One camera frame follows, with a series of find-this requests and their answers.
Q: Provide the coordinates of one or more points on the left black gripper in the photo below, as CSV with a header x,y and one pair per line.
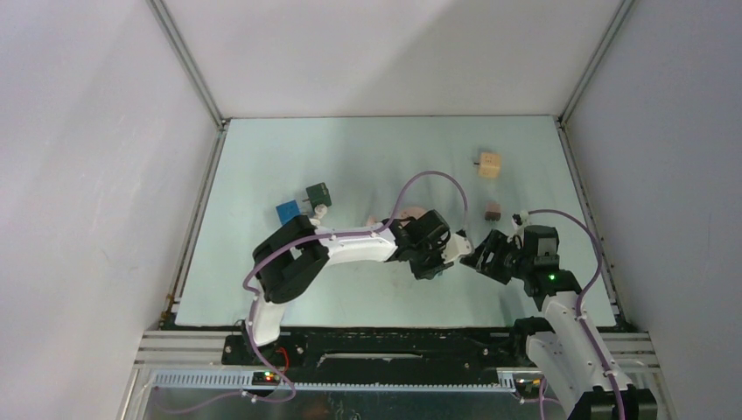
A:
x,y
437,265

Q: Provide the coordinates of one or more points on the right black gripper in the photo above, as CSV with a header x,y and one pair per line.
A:
x,y
496,242

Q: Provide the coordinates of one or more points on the beige cube socket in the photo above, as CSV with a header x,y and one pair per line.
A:
x,y
489,165

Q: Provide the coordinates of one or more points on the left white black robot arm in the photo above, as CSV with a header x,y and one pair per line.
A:
x,y
288,262

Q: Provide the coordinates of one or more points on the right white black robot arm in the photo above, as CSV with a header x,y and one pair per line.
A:
x,y
562,341

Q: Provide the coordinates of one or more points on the small brown plug adapter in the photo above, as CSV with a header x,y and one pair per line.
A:
x,y
493,211

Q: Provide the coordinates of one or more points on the pink round power strip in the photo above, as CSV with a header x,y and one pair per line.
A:
x,y
410,212

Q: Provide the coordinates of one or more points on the dark green cube socket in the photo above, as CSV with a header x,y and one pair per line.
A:
x,y
318,195

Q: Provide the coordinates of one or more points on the blue cube socket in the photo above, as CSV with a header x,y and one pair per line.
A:
x,y
288,211

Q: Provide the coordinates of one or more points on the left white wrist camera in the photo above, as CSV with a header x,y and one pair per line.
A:
x,y
457,246

